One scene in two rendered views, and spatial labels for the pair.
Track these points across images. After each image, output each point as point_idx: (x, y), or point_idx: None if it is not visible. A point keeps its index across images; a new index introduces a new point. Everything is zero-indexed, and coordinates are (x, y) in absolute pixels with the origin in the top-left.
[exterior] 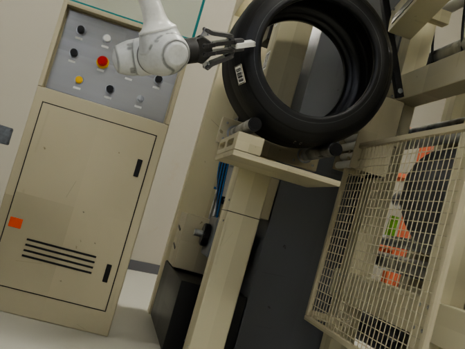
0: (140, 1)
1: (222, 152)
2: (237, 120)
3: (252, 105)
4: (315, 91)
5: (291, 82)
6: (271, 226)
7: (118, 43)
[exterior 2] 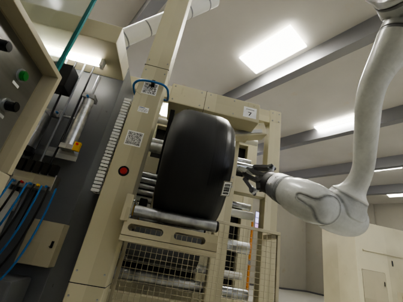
0: (372, 174)
1: (156, 240)
2: (56, 169)
3: (216, 211)
4: (99, 150)
5: (145, 162)
6: (52, 270)
7: (332, 193)
